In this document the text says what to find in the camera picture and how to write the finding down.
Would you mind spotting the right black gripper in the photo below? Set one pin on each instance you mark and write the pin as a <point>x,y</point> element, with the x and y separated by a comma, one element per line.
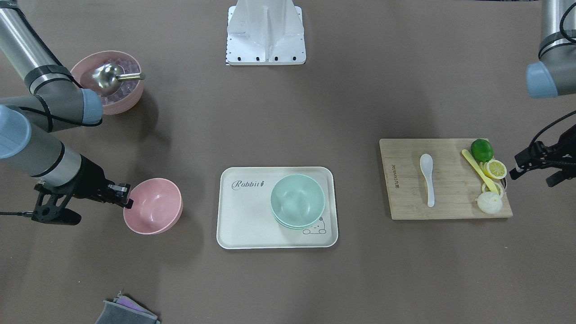
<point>91,176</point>

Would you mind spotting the small pink bowl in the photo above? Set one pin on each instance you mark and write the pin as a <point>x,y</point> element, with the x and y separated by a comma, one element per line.
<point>157,206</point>

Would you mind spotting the white ceramic spoon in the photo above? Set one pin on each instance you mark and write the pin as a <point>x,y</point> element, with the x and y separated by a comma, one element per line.
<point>426,168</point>

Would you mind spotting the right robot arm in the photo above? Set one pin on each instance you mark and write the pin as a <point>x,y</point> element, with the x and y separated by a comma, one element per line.
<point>55,102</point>

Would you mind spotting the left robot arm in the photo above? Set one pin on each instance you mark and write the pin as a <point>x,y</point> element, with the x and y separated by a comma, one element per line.
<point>554,73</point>

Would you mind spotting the large pink bowl with ice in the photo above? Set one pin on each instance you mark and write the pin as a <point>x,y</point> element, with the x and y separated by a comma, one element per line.
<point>128,94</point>

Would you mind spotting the green bowl stack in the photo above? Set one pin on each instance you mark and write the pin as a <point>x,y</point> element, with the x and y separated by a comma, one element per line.
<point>297,201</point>

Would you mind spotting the metal ice scoop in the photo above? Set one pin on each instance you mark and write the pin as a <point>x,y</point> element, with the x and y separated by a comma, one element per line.
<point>108,78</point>

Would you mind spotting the grey folded cloth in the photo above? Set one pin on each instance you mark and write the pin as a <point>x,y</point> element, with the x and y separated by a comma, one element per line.
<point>124,310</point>

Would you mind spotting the white rabbit tray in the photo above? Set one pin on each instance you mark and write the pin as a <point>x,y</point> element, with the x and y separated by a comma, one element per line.
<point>245,219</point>

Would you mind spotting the bamboo cutting board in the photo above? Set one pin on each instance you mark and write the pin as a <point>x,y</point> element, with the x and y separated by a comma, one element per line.
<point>456,184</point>

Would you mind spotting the green lime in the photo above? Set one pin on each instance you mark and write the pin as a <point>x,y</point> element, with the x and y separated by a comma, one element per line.
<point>482,150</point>

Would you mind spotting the yellow plastic knife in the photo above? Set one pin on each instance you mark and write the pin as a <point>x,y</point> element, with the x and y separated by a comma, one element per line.
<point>490,184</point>

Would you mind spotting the white onion piece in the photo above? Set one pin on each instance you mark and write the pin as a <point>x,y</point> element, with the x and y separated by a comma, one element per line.
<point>489,203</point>

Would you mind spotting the lemon half slice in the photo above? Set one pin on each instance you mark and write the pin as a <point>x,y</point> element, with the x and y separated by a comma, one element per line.
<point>494,169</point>

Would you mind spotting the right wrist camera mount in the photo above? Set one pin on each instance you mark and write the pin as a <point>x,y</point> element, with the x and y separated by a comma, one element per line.
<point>51,205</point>

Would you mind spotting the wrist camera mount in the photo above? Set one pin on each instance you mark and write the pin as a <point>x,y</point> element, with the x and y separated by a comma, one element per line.
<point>51,205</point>
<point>538,156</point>

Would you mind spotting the white pedestal column base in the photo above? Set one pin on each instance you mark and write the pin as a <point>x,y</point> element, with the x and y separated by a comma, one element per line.
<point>265,33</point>

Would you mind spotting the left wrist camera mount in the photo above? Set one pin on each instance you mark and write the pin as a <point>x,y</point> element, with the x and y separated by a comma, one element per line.
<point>538,156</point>

